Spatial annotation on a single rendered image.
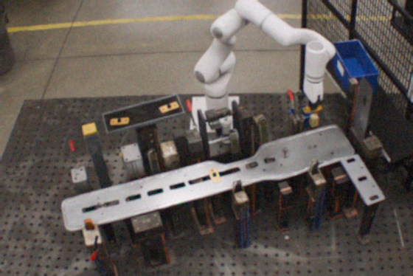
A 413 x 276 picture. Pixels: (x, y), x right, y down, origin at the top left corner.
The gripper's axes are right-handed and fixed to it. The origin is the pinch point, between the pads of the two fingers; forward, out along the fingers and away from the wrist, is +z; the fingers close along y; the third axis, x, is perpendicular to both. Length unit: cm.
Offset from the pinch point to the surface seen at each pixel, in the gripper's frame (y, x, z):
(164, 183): -4, -69, 27
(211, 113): -22.9, -39.7, 11.7
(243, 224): 21, -40, 41
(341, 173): 18.6, 8.3, 29.6
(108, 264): 20, -104, 43
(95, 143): -31, -94, 18
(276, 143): -8.5, -13.2, 27.5
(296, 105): -15.2, -0.4, 13.3
